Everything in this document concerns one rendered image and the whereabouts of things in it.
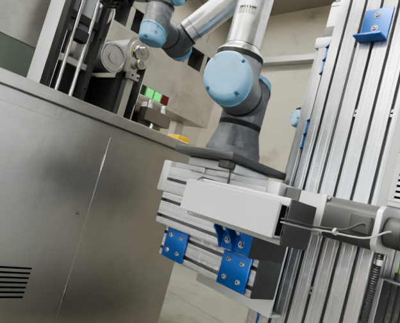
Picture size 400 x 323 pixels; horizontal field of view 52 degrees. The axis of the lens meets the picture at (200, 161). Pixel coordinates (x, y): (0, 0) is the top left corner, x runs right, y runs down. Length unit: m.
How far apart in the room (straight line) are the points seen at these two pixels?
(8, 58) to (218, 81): 1.24
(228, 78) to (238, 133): 0.17
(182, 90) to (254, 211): 1.84
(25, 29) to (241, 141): 1.28
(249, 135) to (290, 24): 4.04
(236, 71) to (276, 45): 4.09
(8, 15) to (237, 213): 1.49
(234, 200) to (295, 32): 4.22
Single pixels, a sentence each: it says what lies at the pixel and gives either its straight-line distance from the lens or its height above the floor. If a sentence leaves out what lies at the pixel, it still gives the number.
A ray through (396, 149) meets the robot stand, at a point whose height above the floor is 0.91.
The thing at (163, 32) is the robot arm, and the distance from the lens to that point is 1.15.
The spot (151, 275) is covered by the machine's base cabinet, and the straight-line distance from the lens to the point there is 1.83.
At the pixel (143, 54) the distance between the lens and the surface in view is 1.93.
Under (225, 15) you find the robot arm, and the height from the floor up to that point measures 1.22.
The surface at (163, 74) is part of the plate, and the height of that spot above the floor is 1.32.
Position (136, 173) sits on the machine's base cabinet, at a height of 0.71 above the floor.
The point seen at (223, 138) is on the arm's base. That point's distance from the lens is 1.06.
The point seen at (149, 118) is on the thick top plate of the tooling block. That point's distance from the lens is 1.93.
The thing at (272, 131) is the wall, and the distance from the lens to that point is 4.56.
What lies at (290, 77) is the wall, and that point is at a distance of 4.70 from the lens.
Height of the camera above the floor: 0.70
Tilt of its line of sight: 5 degrees up
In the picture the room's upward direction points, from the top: 16 degrees clockwise
